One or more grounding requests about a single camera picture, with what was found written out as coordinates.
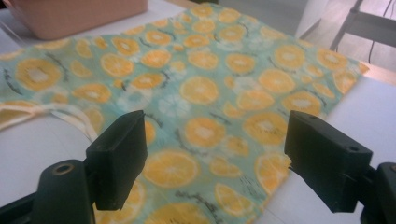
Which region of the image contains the white metal desk frame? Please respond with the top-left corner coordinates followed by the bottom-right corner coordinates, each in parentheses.
top-left (329, 0), bottom-right (396, 52)

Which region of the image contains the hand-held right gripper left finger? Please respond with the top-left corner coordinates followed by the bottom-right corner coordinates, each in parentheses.
top-left (84, 109), bottom-right (149, 212)

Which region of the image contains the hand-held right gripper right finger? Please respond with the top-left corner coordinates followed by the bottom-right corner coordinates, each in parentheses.
top-left (283, 109), bottom-right (374, 214)

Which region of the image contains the pink plastic basket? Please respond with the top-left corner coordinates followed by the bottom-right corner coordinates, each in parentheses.
top-left (2, 0), bottom-right (149, 41)

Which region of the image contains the black floor cable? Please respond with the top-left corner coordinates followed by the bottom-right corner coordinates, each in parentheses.
top-left (368, 0), bottom-right (394, 65)

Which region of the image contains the orange slice print cloth bag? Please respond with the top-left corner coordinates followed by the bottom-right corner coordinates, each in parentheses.
top-left (0, 3), bottom-right (371, 224)

